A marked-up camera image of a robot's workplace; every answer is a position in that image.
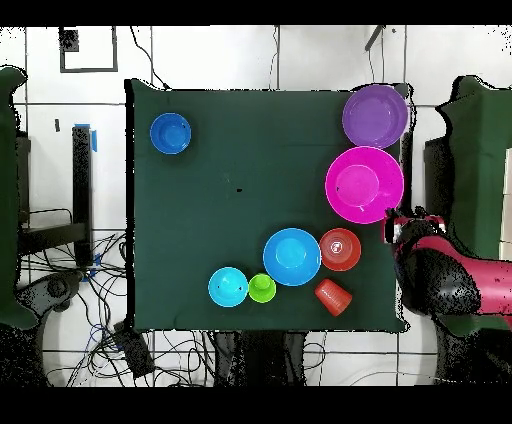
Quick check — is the large pink plastic bowl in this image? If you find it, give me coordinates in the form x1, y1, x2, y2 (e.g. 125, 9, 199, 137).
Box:
324, 146, 406, 225

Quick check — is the orange plastic bowl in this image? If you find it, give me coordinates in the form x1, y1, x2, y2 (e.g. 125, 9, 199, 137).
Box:
318, 228, 362, 273

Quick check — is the orange plastic cup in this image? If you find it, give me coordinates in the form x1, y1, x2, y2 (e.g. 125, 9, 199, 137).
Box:
314, 278, 354, 318

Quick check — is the large light blue bowl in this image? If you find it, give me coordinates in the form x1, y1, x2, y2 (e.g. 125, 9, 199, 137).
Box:
262, 227, 323, 288

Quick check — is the large purple plastic bowl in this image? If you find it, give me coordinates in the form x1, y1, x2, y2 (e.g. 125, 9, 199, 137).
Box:
341, 84, 410, 150

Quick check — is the white box stack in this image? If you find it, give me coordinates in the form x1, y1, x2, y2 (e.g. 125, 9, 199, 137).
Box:
498, 147, 512, 261

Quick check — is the green cloth side table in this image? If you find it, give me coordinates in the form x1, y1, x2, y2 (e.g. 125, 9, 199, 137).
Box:
0, 65, 39, 331
433, 75, 512, 337

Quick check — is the green plastic cup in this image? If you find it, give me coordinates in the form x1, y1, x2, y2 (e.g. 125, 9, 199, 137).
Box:
248, 273, 278, 304

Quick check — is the small cyan ribbed bowl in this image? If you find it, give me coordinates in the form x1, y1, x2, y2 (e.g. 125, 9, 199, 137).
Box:
207, 266, 250, 308

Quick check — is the dark green tablecloth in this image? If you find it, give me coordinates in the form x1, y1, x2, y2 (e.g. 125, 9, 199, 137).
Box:
125, 77, 409, 335

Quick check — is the small dark blue bowl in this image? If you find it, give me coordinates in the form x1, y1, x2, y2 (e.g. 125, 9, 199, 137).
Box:
149, 112, 193, 156

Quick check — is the black metal stand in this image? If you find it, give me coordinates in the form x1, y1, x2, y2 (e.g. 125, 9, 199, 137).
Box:
17, 125, 95, 267

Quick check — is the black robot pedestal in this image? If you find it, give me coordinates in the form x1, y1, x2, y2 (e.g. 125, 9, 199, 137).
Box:
213, 330, 307, 387

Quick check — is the tangle of black cables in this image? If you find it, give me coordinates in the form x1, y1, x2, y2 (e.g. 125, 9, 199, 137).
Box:
19, 231, 217, 387

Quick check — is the thin black floor cable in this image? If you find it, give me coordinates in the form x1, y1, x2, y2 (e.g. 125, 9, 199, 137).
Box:
129, 26, 169, 90

